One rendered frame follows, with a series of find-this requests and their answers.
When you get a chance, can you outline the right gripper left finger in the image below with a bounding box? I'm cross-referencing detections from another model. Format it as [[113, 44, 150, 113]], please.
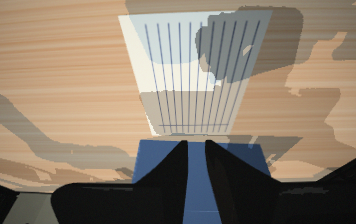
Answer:
[[51, 140, 188, 224]]

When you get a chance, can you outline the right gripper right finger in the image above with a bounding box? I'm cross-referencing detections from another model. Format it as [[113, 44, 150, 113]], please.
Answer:
[[205, 140, 356, 224]]

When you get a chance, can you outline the blue plastic crate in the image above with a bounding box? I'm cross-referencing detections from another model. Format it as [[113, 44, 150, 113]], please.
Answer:
[[131, 140, 271, 224]]

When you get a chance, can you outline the white sheet of paper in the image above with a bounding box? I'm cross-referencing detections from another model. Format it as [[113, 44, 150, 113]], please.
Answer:
[[118, 10, 273, 136]]

